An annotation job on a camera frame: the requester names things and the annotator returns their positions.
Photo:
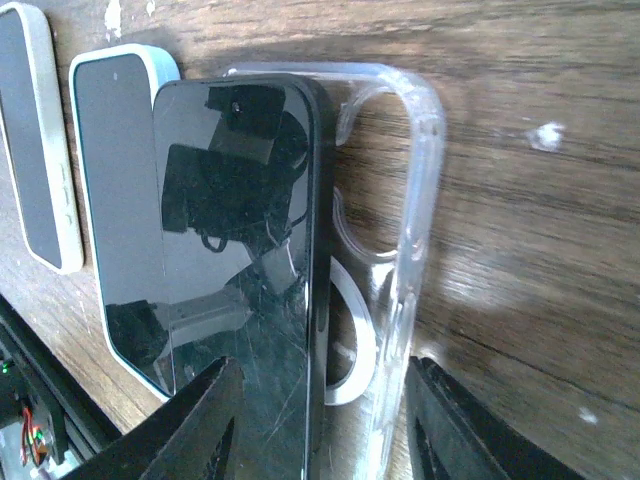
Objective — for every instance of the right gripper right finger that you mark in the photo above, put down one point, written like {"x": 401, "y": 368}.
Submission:
{"x": 452, "y": 435}

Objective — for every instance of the white phone case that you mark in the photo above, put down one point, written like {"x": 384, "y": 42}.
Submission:
{"x": 44, "y": 76}

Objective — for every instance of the light blue phone case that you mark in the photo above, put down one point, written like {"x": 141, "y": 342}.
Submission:
{"x": 160, "y": 65}

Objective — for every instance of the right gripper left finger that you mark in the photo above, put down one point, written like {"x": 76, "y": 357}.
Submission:
{"x": 192, "y": 436}

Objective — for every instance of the clear magsafe phone case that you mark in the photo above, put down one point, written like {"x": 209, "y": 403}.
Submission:
{"x": 380, "y": 289}

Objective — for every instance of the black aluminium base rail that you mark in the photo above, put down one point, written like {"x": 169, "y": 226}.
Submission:
{"x": 47, "y": 418}

